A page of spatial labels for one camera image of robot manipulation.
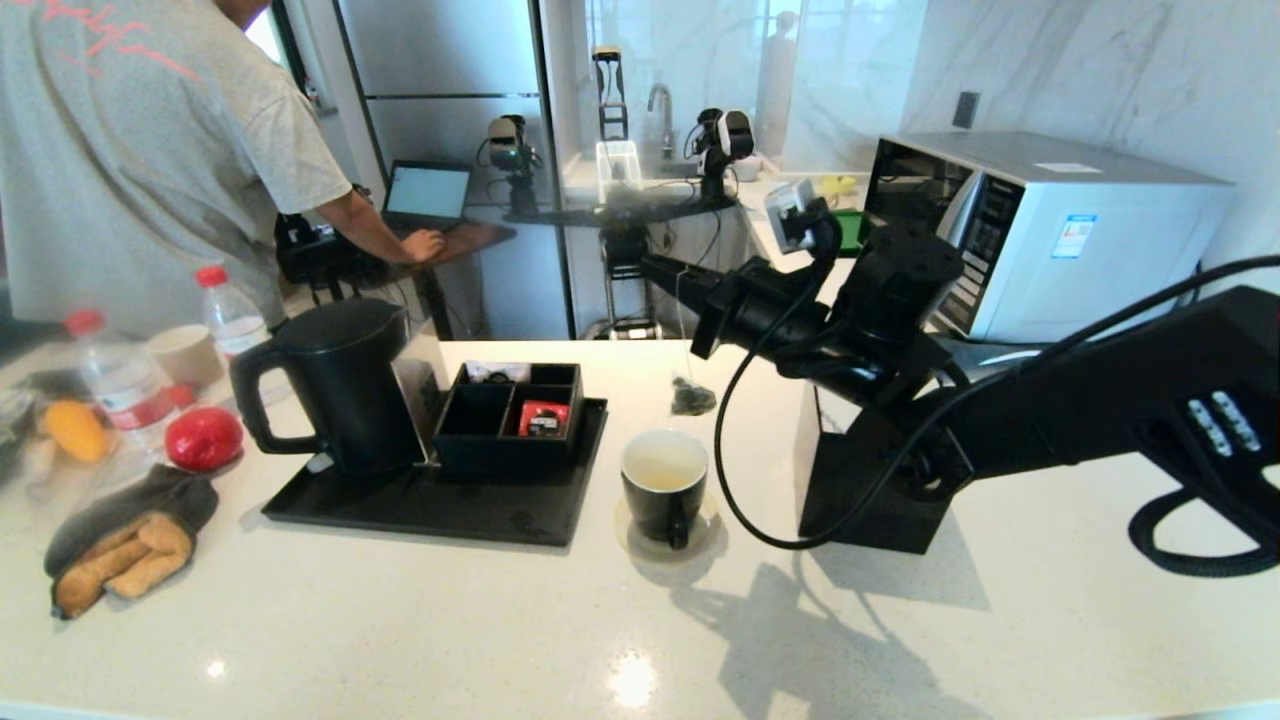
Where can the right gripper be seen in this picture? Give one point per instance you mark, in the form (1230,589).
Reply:
(770,320)

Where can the black electric kettle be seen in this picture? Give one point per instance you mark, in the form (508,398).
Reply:
(350,400)

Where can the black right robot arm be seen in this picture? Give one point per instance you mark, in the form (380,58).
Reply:
(1100,400)

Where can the white black robot arm joint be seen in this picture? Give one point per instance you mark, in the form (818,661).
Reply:
(722,140)

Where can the robot arm joint green light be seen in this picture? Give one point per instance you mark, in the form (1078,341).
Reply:
(510,150)

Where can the red plastic snack packet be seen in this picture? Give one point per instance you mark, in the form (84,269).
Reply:
(540,418)

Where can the chrome faucet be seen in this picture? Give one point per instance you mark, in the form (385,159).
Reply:
(662,110)

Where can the yellow bowl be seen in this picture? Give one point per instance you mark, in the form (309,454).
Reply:
(838,185)

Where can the brown wooden desk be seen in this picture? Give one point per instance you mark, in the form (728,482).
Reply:
(480,238)

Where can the clear plastic pouch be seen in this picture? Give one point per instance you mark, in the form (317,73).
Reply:
(495,373)

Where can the black mug white inside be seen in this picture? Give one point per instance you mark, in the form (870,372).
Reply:
(650,515)

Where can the black compartment organizer box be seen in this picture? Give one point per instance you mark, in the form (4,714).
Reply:
(480,452)

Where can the open laptop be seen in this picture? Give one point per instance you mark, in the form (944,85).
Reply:
(428,190)

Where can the black tissue box silver lid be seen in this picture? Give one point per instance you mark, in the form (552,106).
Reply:
(850,510)

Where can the clear acrylic sign stand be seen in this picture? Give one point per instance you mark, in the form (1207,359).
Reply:
(420,400)

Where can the black rectangular tray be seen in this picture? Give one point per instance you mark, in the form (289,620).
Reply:
(480,510)

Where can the white glossy refrigerator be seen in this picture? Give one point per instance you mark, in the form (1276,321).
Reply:
(440,60)

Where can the silver microwave oven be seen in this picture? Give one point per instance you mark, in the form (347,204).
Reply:
(1100,240)

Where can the water bottle red cap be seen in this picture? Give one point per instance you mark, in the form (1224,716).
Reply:
(235,325)
(120,385)

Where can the brown paper cup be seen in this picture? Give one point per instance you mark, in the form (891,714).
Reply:
(185,355)

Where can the red tomato toy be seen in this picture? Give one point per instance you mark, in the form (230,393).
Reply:
(203,440)

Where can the person in grey shirt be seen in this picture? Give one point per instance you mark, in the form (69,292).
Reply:
(120,150)

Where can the grey and tan glove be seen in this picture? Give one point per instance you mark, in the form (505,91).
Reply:
(120,560)

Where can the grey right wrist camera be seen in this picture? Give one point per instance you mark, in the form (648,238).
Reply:
(795,210)

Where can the dark wall outlet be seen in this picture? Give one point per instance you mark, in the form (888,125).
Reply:
(966,110)

